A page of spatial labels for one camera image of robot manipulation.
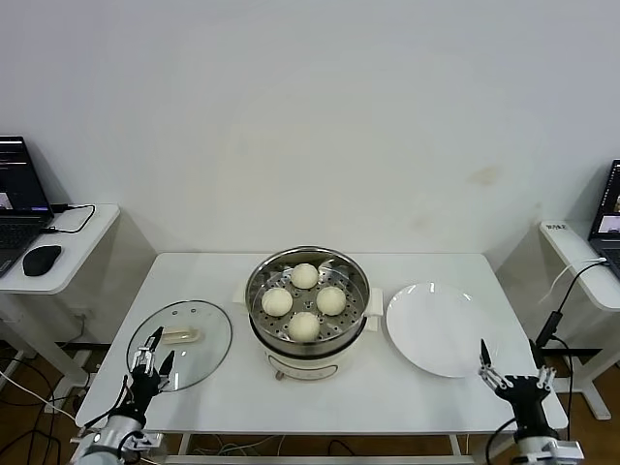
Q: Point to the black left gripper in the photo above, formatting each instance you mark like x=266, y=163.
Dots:
x=143, y=387

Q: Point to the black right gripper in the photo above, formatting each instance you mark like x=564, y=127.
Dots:
x=525, y=394

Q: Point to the round glass pot lid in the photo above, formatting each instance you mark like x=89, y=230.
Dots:
x=203, y=322

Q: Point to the white steamed baozi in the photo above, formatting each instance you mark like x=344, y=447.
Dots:
x=331, y=300
x=303, y=327
x=304, y=275
x=277, y=301

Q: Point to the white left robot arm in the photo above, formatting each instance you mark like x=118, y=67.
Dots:
x=111, y=436

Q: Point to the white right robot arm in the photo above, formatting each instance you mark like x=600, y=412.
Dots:
x=533, y=448

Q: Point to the stainless steel steamer basket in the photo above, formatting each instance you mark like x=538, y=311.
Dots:
x=357, y=295

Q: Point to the white round plate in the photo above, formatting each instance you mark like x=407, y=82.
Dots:
x=436, y=329

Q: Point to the white side table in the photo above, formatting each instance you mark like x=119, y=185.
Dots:
x=82, y=252
x=571, y=247

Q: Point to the small white label sticker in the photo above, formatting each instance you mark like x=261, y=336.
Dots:
x=556, y=226

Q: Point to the black laptop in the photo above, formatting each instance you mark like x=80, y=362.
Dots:
x=608, y=242
x=19, y=194

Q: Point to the black computer mouse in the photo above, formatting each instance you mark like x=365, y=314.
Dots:
x=42, y=260

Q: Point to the white electric cooker base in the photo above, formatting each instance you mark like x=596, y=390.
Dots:
x=310, y=363

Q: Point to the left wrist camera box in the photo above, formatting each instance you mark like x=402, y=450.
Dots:
x=145, y=441

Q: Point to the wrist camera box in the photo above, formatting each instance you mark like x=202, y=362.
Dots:
x=145, y=441
x=567, y=449

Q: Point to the white wall socket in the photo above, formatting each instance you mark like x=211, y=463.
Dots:
x=80, y=317

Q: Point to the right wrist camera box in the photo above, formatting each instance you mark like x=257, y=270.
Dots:
x=567, y=449

